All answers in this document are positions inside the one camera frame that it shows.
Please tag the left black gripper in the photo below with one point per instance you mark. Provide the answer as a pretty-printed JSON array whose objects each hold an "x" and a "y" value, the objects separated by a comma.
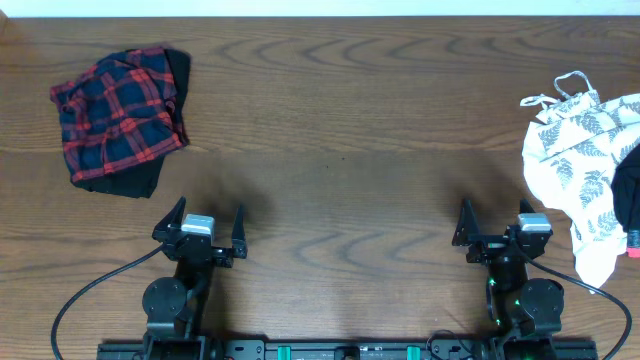
[{"x": 238, "y": 247}]

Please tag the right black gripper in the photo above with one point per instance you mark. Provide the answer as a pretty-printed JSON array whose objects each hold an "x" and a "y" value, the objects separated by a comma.
[{"x": 468, "y": 233}]

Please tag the black leggings with red waistband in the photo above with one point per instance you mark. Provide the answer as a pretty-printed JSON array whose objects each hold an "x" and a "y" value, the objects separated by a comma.
[{"x": 625, "y": 189}]

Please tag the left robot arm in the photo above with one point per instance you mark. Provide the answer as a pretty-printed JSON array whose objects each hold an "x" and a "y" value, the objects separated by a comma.
[{"x": 175, "y": 305}]

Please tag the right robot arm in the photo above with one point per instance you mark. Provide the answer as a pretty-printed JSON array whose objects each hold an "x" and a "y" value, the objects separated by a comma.
[{"x": 526, "y": 310}]

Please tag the white fern print garment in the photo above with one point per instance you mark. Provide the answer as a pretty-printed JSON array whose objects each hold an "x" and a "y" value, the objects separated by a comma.
[{"x": 570, "y": 154}]

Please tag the red navy plaid garment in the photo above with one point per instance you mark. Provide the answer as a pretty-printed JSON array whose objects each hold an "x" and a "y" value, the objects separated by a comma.
[{"x": 117, "y": 110}]

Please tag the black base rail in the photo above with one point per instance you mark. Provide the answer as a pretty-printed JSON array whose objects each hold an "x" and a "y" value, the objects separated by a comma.
[{"x": 438, "y": 348}]

